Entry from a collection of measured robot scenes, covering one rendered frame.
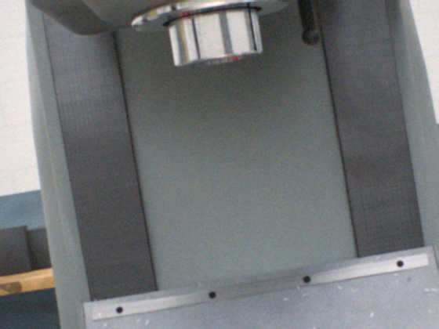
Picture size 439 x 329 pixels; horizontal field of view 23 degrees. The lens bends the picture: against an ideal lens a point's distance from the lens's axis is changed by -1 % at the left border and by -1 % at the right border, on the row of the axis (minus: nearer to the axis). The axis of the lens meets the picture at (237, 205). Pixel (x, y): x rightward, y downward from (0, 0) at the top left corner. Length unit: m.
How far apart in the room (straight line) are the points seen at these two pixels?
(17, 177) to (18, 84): 0.42
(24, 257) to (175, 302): 3.42
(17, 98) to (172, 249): 3.96
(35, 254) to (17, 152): 0.67
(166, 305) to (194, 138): 0.15
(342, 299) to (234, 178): 0.14
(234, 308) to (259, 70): 0.21
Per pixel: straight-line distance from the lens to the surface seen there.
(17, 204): 4.87
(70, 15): 0.73
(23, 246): 4.35
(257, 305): 0.93
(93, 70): 0.95
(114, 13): 0.55
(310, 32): 0.57
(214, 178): 0.94
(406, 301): 0.93
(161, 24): 0.57
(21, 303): 4.91
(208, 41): 0.55
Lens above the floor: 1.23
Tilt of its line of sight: 3 degrees down
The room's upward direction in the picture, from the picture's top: 9 degrees counter-clockwise
